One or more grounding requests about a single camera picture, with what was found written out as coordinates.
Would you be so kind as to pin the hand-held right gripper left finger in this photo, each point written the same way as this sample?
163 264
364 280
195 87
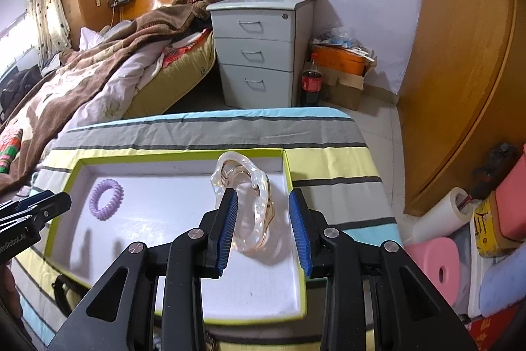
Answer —
228 227

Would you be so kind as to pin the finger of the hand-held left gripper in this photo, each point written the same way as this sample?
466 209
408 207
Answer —
57 207
35 199

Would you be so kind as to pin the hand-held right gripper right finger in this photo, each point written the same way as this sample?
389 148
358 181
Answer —
298 227

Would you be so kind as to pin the clear glass ear-shaped holder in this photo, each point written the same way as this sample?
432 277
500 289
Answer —
246 170

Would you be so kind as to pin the white tray with green rim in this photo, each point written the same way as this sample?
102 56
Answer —
164 211

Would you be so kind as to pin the red green patterned cushion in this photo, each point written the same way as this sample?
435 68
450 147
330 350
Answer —
10 151

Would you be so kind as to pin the lilac quilt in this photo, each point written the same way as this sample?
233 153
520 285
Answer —
119 88

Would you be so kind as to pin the pink foam roll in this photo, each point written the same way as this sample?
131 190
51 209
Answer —
427 264

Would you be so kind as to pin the white paper roll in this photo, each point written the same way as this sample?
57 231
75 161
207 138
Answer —
435 219

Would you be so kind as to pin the cola bottle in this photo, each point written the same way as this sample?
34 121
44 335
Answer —
311 83

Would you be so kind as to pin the window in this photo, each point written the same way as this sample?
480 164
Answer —
16 38

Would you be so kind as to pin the white pillow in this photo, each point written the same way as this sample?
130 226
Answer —
92 38

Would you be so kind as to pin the brown blanket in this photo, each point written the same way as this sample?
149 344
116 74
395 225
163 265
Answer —
123 42

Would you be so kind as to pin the grey three-drawer nightstand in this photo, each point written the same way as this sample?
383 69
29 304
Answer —
254 46

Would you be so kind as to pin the red patterned cloth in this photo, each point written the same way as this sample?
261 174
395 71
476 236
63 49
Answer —
181 51

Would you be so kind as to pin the dotted curtain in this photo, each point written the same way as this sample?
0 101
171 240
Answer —
49 14

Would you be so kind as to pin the yellow tin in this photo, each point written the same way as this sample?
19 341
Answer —
487 227

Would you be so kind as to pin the clear plastic bag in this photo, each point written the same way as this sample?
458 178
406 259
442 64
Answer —
335 35

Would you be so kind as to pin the black tool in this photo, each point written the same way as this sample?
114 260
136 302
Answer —
493 170

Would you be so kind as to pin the blue cushion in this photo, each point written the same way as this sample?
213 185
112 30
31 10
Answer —
503 285

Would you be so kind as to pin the pink box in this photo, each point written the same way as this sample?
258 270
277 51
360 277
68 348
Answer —
513 203

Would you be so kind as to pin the wooden wardrobe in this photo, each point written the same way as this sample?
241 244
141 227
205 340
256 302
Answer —
460 67

